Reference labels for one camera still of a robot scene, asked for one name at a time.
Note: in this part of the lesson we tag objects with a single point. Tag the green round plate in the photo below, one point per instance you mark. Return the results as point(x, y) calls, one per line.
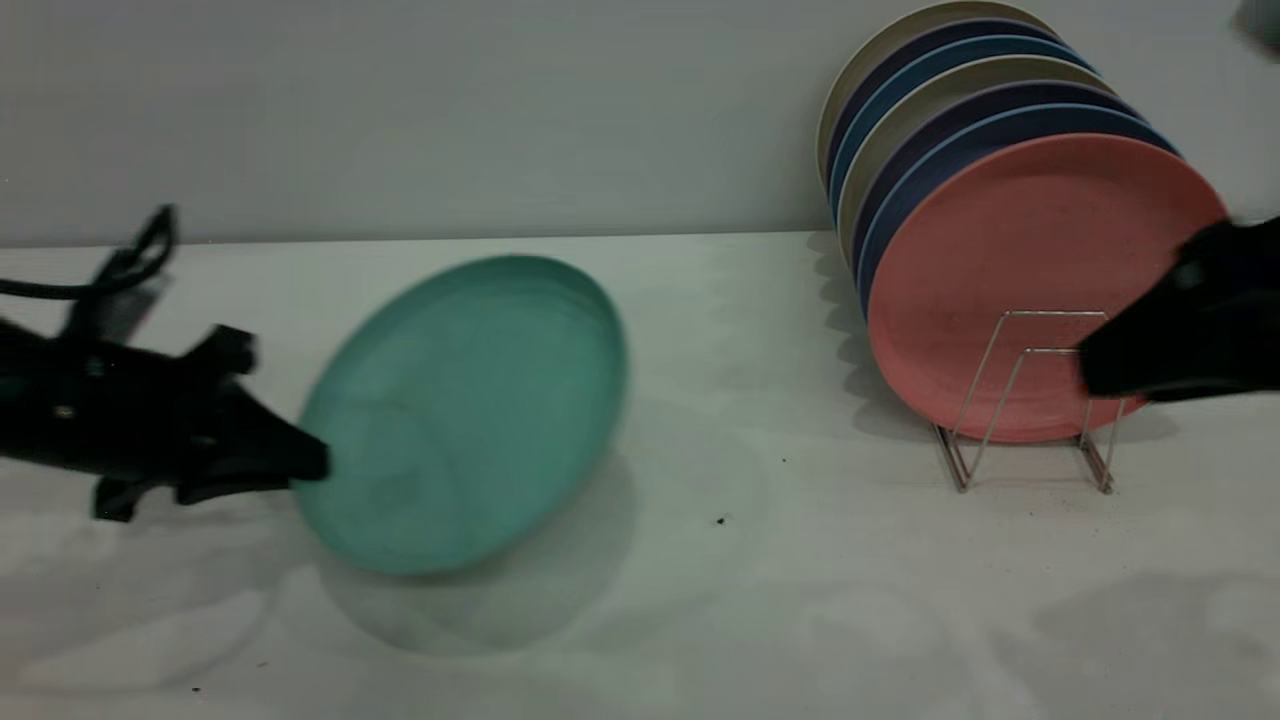
point(470, 410)

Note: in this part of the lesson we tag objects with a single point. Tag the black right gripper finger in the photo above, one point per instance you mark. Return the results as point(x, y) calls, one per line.
point(1140, 350)
point(1220, 388)

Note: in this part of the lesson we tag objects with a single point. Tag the pink round plate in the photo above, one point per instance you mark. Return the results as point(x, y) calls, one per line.
point(1000, 270)

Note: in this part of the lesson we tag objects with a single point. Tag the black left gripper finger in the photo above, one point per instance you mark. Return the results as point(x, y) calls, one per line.
point(265, 445)
point(230, 485)

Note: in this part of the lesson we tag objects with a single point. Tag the dark purple round plate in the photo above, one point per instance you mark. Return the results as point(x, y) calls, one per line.
point(1000, 27)
point(1020, 95)

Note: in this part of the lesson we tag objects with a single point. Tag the beige round plate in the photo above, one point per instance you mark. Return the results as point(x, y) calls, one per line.
point(1000, 72)
point(960, 8)

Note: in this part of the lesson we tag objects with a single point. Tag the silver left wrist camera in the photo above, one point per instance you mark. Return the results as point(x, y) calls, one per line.
point(135, 310)

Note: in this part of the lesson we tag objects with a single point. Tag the blue round plate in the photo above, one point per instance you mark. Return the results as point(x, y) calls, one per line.
point(1040, 118)
point(1000, 47)

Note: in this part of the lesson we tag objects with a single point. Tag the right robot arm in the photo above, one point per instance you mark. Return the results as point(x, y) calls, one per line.
point(1262, 25)

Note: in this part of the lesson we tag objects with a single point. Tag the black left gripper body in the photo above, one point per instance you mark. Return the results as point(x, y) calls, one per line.
point(110, 410)

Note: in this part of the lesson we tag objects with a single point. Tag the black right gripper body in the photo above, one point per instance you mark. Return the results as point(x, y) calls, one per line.
point(1240, 290)

